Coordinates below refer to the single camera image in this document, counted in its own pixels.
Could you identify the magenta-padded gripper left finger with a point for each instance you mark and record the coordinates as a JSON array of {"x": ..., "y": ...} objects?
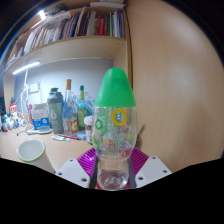
[{"x": 74, "y": 171}]

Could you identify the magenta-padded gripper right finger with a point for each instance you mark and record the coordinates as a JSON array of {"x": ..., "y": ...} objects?
[{"x": 154, "y": 170}]

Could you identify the clear bottle with green cap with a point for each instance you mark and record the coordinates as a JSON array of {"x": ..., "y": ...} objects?
[{"x": 115, "y": 93}]

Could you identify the pink pen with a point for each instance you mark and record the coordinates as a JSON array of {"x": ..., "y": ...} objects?
[{"x": 68, "y": 136}]

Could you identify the slim green glass bottle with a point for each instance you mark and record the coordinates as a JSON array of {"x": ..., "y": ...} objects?
[{"x": 82, "y": 111}]

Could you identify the grey tumbler with lid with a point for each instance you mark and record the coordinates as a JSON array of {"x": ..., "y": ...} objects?
[{"x": 55, "y": 113}]

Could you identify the bottle with gold cap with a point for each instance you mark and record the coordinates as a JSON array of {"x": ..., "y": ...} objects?
[{"x": 70, "y": 110}]

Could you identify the white and blue box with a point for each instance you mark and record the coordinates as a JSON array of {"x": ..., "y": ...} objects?
[{"x": 40, "y": 117}]

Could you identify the blue plastic bag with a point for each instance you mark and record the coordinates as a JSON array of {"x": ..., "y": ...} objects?
[{"x": 90, "y": 101}]

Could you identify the red and white canister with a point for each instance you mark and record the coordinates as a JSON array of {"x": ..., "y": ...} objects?
[{"x": 13, "y": 109}]

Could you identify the white under-shelf light strip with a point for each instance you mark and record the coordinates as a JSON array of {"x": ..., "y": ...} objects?
[{"x": 26, "y": 67}]

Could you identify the wooden shelf unit with books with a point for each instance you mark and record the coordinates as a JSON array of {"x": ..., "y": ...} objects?
[{"x": 83, "y": 47}]

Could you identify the ceiling light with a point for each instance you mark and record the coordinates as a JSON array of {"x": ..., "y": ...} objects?
[{"x": 41, "y": 14}]

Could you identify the white wall socket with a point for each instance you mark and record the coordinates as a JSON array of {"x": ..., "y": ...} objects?
[{"x": 33, "y": 88}]

